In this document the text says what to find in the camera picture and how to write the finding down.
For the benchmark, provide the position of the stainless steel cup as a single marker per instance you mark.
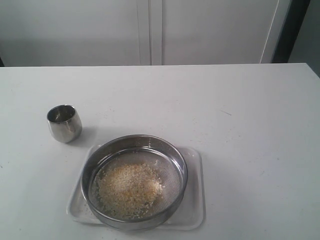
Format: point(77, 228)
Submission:
point(64, 123)

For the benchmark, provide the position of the rice and millet grains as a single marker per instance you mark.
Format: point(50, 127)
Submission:
point(128, 191)

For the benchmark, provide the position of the white cabinet doors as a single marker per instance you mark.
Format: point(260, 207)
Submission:
point(139, 32)

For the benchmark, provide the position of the white plastic tray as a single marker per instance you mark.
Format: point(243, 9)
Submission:
point(189, 215)

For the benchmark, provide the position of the dark grey post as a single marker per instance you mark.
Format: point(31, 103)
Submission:
point(290, 30)

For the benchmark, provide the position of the round steel mesh sieve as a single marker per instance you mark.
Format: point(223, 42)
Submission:
point(157, 153)

